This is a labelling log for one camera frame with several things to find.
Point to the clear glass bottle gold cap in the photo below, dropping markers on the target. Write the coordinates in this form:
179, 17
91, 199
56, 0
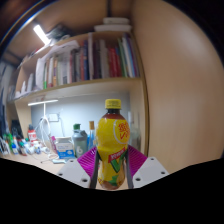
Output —
91, 136

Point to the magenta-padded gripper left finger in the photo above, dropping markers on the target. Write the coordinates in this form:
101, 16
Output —
75, 171

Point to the tall clear glass bottle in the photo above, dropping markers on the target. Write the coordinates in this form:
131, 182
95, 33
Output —
135, 133

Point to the blue and white carton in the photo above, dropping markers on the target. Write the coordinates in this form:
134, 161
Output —
65, 148

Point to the yellow drink bottle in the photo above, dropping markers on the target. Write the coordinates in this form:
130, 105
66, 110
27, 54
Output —
111, 133

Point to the pink packet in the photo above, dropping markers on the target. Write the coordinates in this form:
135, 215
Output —
53, 143

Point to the grey shaker bottle green lid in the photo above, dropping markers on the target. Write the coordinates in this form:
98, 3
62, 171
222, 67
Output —
80, 143

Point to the white under-shelf light strip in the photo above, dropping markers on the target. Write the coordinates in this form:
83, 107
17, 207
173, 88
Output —
42, 102

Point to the wooden shelf unit with books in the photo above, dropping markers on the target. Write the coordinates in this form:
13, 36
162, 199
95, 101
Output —
100, 60

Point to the white wall socket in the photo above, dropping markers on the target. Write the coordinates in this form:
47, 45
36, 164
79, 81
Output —
53, 117

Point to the blue-capped white bottle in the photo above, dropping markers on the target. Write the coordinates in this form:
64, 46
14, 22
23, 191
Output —
15, 148

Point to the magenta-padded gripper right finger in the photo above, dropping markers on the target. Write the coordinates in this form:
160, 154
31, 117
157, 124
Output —
150, 170

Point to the red and white container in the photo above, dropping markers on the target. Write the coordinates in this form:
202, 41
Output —
31, 135

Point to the white ceiling tube light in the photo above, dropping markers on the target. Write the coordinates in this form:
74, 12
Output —
41, 34

